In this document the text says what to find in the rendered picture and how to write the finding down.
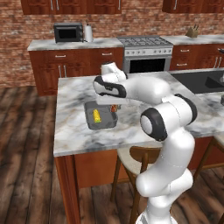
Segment wooden kitchen island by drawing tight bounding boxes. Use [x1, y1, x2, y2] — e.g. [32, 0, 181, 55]
[52, 71, 224, 224]

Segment yellow corn cob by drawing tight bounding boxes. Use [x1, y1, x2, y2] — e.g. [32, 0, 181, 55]
[92, 108, 102, 124]

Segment wooden base cupboards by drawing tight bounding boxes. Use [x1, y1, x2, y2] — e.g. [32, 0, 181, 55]
[169, 43, 224, 72]
[28, 47, 125, 97]

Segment silver stove with oven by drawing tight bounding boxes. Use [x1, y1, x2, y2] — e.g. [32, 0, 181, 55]
[116, 35, 174, 74]

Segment red-brown cooked food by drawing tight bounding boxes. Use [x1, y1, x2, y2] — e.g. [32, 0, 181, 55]
[109, 104, 122, 115]

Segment white paper towel roll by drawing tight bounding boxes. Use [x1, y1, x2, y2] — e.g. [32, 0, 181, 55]
[83, 24, 95, 44]

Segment grey rectangular tray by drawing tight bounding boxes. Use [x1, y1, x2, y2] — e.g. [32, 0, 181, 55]
[83, 101, 119, 131]

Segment wooden stool with pale seat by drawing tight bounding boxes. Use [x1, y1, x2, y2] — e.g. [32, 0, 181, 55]
[109, 145, 165, 224]

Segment wooden wall cupboards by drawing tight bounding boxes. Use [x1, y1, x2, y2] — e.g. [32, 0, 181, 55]
[20, 0, 123, 16]
[161, 0, 224, 14]

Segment dark sink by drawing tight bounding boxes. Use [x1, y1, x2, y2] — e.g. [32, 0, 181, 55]
[170, 69, 224, 95]

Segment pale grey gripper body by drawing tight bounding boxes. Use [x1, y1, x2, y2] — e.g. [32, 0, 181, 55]
[95, 96, 133, 107]

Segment wooden knife block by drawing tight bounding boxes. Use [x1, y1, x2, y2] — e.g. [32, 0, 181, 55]
[185, 24, 200, 39]

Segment black microwave oven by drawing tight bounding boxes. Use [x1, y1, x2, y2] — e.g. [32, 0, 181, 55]
[52, 22, 85, 45]

